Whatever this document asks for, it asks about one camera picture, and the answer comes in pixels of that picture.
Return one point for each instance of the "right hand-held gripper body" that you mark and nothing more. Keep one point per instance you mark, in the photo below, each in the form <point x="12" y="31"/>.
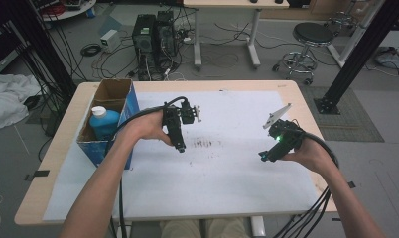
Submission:
<point x="283" y="139"/>

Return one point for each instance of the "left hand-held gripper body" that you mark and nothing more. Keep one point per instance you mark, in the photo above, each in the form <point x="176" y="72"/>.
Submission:
<point x="171" y="120"/>

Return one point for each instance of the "blue cardboard box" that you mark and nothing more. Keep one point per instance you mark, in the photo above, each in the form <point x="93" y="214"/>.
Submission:
<point x="129" y="109"/>

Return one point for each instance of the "blue bottle with white cap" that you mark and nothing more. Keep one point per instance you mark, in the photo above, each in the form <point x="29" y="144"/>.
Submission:
<point x="105" y="124"/>

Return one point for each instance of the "person's left hand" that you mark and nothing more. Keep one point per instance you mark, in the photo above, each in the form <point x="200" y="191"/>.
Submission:
<point x="148" y="127"/>

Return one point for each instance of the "person's right hand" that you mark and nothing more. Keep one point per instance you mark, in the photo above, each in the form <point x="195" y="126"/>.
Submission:
<point x="311" y="155"/>

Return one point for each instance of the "white paper sheet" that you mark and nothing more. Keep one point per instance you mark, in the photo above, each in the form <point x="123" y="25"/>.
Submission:
<point x="227" y="185"/>

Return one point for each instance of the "grey floor mat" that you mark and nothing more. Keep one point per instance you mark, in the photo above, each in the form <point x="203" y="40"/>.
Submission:
<point x="353" y="125"/>

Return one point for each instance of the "white table leg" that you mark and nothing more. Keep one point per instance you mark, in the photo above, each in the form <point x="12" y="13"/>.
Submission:
<point x="257" y="226"/>

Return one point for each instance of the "person's right leg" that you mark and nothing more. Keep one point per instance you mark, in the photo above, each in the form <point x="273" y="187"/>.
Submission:
<point x="229" y="228"/>

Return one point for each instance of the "person's leg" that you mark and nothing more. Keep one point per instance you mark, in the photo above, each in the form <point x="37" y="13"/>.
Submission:
<point x="179" y="229"/>
<point x="229" y="228"/>

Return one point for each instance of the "black tape strip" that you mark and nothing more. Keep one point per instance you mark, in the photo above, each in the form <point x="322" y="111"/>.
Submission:
<point x="351" y="184"/>
<point x="38" y="174"/>

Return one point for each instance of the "person's left leg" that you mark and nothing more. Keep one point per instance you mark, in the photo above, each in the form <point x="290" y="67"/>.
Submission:
<point x="179" y="229"/>

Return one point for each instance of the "black computer tower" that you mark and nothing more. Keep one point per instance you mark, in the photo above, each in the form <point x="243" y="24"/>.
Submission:
<point x="143" y="33"/>
<point x="166" y="33"/>

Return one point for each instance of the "small white device box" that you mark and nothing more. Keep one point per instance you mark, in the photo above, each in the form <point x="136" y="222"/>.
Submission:
<point x="109" y="40"/>

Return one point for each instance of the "black round stool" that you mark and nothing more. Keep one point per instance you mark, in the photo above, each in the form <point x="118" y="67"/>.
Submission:
<point x="313" y="33"/>

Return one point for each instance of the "white-legged desk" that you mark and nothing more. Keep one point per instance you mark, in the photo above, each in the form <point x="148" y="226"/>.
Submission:
<point x="235" y="3"/>

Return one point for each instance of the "round white table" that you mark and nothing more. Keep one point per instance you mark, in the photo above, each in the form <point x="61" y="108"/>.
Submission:
<point x="71" y="11"/>

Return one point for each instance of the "white crumpled cloth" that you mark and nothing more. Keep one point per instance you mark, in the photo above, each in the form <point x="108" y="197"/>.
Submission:
<point x="9" y="95"/>

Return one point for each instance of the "white metal stand frame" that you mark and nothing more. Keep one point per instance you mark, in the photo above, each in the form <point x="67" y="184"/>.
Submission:
<point x="356" y="36"/>

